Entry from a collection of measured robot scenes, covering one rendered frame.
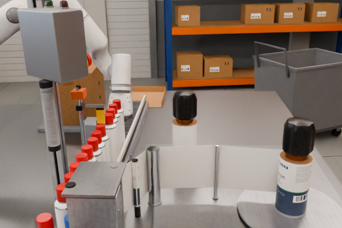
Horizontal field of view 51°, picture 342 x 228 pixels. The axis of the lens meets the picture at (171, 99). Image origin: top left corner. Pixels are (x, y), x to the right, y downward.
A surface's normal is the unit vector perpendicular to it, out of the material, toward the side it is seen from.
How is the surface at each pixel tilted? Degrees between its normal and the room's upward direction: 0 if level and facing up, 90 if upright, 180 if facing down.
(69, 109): 90
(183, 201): 0
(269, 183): 90
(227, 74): 90
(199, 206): 0
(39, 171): 0
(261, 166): 90
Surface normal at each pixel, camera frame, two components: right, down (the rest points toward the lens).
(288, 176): -0.61, 0.27
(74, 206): -0.06, 0.33
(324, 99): 0.39, 0.34
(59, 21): 0.78, 0.19
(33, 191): -0.01, -0.95
